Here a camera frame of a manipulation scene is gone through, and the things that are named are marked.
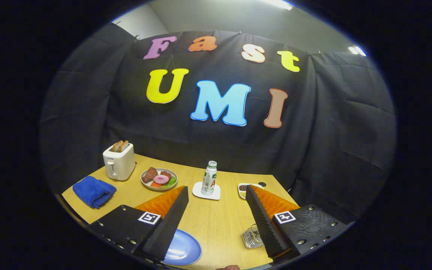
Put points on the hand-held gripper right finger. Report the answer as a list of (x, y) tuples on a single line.
[(266, 228)]

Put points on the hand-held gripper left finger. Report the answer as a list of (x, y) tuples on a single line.
[(167, 228)]

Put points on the blue round plate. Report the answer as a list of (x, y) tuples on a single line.
[(186, 249)]

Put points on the orange carrot slice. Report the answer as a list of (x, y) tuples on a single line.
[(155, 185)]

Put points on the green lettuce leaf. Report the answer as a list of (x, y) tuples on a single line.
[(171, 183)]

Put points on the white square coaster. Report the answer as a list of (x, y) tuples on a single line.
[(197, 193)]

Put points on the white divided snack dish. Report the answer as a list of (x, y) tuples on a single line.
[(243, 187)]

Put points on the pink ham slice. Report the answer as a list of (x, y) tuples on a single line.
[(161, 179)]

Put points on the oval plate of food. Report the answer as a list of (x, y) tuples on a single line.
[(145, 183)]

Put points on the small brown meat slice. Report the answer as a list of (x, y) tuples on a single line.
[(166, 174)]

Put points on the large brown meat slice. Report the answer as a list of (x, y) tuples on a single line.
[(149, 175)]

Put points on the white bottle with green cap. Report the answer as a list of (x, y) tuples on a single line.
[(209, 182)]

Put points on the white toaster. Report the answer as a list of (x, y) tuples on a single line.
[(120, 165)]

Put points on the blue folded cloth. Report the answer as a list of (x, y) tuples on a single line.
[(94, 191)]

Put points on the brown toast slice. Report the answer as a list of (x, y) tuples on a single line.
[(117, 146), (125, 145)]

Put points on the black backdrop cloth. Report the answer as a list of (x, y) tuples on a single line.
[(219, 142)]

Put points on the small ceiling light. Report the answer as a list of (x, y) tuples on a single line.
[(356, 50)]

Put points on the large ceiling light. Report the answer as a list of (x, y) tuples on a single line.
[(279, 3)]

